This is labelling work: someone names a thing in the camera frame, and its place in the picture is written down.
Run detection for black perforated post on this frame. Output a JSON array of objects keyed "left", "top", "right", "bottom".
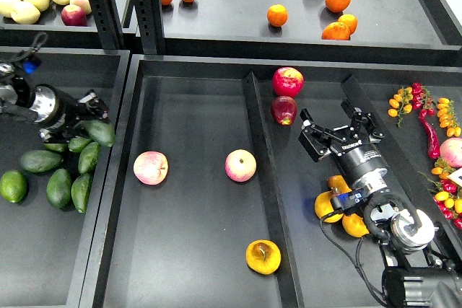
[
  {"left": 89, "top": 0, "right": 124, "bottom": 50},
  {"left": 132, "top": 0, "right": 166, "bottom": 56}
]

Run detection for dark red apple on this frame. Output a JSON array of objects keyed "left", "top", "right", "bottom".
[{"left": 271, "top": 96, "right": 297, "bottom": 126}]

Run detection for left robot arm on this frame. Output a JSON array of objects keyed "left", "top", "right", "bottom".
[{"left": 1, "top": 32, "right": 115, "bottom": 146}]

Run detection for dark avocado lying sideways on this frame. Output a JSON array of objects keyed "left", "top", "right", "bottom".
[{"left": 19, "top": 150, "right": 64, "bottom": 173}]

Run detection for green avocado lower middle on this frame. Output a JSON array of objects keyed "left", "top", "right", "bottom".
[{"left": 46, "top": 168, "right": 72, "bottom": 209}]

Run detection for bright red apple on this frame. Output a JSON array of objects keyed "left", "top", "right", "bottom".
[{"left": 272, "top": 67, "right": 305, "bottom": 98}]

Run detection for pink apple centre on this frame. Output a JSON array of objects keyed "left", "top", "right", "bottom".
[{"left": 225, "top": 149, "right": 256, "bottom": 182}]

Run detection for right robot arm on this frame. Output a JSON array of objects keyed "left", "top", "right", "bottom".
[{"left": 299, "top": 100, "right": 461, "bottom": 307}]

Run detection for yellow pear upper pile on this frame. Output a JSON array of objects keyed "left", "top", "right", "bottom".
[{"left": 327, "top": 175, "right": 352, "bottom": 193}]

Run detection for orange cherry tomato vine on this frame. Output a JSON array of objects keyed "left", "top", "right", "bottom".
[{"left": 387, "top": 87, "right": 413, "bottom": 128}]

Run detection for red cherry tomato vine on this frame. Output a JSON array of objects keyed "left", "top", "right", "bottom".
[{"left": 411, "top": 82, "right": 435, "bottom": 119}]

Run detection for yellow cherry tomato vine right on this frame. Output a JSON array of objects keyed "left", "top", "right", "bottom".
[{"left": 437, "top": 97, "right": 461, "bottom": 138}]

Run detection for yellow pear with brown spot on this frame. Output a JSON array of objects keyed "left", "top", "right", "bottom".
[{"left": 245, "top": 239, "right": 282, "bottom": 275}]

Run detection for yellow pear pile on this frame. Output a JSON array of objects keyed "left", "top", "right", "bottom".
[
  {"left": 314, "top": 191, "right": 344, "bottom": 224},
  {"left": 327, "top": 175, "right": 352, "bottom": 193},
  {"left": 341, "top": 214, "right": 369, "bottom": 238}
]

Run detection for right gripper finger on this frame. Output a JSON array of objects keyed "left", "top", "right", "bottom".
[
  {"left": 298, "top": 108, "right": 347, "bottom": 162},
  {"left": 341, "top": 99, "right": 385, "bottom": 143}
]

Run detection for pink apple right edge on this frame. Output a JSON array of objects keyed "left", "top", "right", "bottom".
[{"left": 440, "top": 138, "right": 462, "bottom": 168}]

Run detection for pale peach on shelf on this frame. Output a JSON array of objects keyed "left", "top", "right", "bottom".
[{"left": 69, "top": 0, "right": 92, "bottom": 15}]

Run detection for light green avocado far left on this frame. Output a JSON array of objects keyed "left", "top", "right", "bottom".
[{"left": 1, "top": 170, "right": 27, "bottom": 203}]

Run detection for black perforated post right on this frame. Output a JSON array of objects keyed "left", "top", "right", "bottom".
[{"left": 132, "top": 0, "right": 166, "bottom": 56}]

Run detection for yellow pear left pile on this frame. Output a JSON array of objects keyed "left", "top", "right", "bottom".
[{"left": 314, "top": 191, "right": 344, "bottom": 224}]

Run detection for mixed cherry tomatoes bottom right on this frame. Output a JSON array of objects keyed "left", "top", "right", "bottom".
[{"left": 419, "top": 157, "right": 461, "bottom": 230}]

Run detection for pink apple left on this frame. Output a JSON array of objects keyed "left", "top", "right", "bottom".
[{"left": 133, "top": 151, "right": 168, "bottom": 185}]

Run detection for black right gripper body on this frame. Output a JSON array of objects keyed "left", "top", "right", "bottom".
[{"left": 335, "top": 144, "right": 389, "bottom": 191}]

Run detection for red chili pepper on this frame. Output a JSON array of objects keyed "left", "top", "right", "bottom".
[{"left": 419, "top": 110, "right": 440, "bottom": 159}]

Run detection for dark green avocado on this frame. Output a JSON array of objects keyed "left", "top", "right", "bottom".
[{"left": 82, "top": 120, "right": 116, "bottom": 147}]

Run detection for green avocado lower right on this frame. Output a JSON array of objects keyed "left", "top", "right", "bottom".
[{"left": 71, "top": 173, "right": 92, "bottom": 214}]

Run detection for black perforated post left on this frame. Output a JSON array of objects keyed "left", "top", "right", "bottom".
[{"left": 89, "top": 0, "right": 124, "bottom": 50}]

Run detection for black upper left shelf tray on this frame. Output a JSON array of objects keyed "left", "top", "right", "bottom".
[{"left": 1, "top": 0, "right": 137, "bottom": 50}]

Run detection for pink apple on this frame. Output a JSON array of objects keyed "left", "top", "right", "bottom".
[
  {"left": 133, "top": 151, "right": 168, "bottom": 185},
  {"left": 225, "top": 149, "right": 256, "bottom": 182}
]

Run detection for orange front right shelf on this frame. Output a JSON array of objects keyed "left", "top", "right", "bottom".
[{"left": 321, "top": 22, "right": 351, "bottom": 40}]

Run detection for red apple on shelf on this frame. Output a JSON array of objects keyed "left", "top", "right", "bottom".
[{"left": 61, "top": 4, "right": 87, "bottom": 27}]

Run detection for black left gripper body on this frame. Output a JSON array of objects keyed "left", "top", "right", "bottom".
[{"left": 30, "top": 84, "right": 87, "bottom": 131}]

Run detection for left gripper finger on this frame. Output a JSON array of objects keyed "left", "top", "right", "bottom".
[
  {"left": 78, "top": 90, "right": 109, "bottom": 123},
  {"left": 39, "top": 126, "right": 82, "bottom": 144}
]

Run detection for green avocado by tray edge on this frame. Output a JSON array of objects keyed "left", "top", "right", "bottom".
[{"left": 78, "top": 142, "right": 100, "bottom": 175}]

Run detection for yellow apple front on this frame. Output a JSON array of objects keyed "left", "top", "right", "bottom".
[{"left": 10, "top": 1, "right": 40, "bottom": 25}]

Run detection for yellow pear middle pile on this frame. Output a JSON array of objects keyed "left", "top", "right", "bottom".
[{"left": 341, "top": 214, "right": 369, "bottom": 238}]

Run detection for green avocado upper middle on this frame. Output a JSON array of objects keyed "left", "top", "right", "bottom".
[{"left": 68, "top": 136, "right": 92, "bottom": 153}]

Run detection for white label card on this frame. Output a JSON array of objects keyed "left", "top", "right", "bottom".
[{"left": 448, "top": 168, "right": 462, "bottom": 187}]

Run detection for green avocado upper left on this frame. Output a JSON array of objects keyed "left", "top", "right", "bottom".
[{"left": 44, "top": 143, "right": 68, "bottom": 153}]

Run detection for yellow apple far left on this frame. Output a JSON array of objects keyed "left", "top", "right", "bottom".
[{"left": 0, "top": 0, "right": 21, "bottom": 18}]

